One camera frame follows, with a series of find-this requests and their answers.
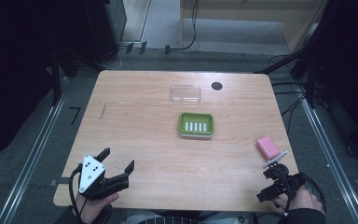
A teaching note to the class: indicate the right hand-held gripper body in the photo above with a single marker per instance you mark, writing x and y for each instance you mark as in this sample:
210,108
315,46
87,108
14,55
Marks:
280,179

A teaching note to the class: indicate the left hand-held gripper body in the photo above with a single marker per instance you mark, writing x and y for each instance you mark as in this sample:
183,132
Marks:
90,175

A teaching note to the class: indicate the pink soap bar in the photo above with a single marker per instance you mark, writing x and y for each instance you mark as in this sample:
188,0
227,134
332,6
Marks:
267,148

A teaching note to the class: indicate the person's left hand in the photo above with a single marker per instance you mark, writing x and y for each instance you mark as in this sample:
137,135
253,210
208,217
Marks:
93,207

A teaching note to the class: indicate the person's right hand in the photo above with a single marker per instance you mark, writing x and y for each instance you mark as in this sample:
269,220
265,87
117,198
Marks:
304,200

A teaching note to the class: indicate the person's striped clothing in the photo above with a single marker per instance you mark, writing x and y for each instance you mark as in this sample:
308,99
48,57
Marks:
174,219

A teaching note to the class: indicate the green soap dish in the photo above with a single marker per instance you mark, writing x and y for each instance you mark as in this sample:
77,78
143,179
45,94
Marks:
196,125

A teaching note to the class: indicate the black stand legs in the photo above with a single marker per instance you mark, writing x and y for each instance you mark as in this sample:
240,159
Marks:
56,81
281,62

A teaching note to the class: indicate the clear plastic lid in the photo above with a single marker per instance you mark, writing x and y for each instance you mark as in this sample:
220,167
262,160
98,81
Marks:
185,94

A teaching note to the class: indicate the black round table grommet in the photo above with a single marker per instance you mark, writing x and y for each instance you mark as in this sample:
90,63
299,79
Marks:
217,86

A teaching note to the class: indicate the dark curtain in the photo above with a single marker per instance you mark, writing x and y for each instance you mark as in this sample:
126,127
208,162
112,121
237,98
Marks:
348,62
15,77

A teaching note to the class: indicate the black cabinet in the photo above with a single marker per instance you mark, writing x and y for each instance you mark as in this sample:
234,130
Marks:
105,28

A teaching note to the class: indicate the light wooden furniture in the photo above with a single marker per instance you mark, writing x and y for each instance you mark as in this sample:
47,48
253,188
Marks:
248,9

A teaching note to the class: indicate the metal floor rail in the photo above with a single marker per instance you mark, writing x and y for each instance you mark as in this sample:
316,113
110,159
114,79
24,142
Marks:
31,155
332,158

